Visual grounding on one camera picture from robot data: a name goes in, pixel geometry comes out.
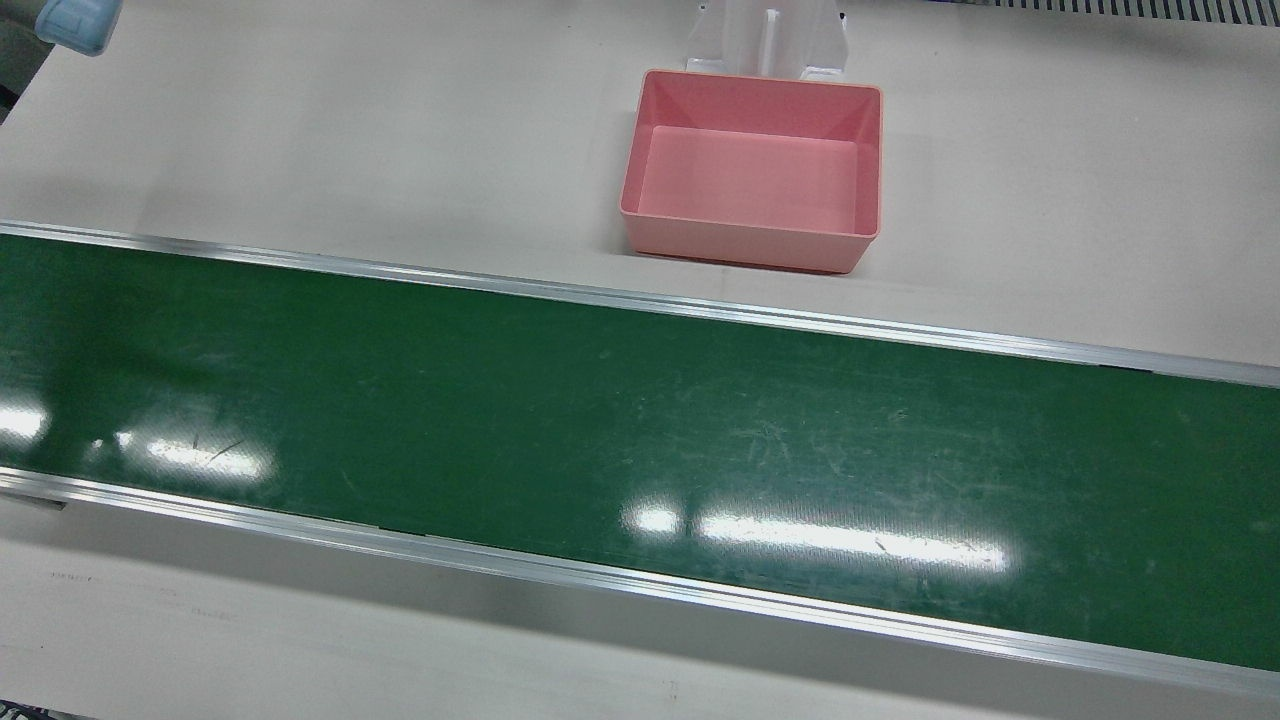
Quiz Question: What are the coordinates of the aluminium conveyor side rail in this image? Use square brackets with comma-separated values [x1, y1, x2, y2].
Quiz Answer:
[0, 466, 1280, 698]
[0, 220, 1280, 389]

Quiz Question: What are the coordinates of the pink plastic box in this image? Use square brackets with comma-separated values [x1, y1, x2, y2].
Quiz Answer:
[619, 68, 885, 275]

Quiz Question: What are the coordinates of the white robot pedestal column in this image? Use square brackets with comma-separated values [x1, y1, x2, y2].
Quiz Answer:
[686, 0, 851, 81]

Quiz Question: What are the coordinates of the green conveyor belt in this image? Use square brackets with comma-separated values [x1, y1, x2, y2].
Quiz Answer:
[0, 235, 1280, 673]

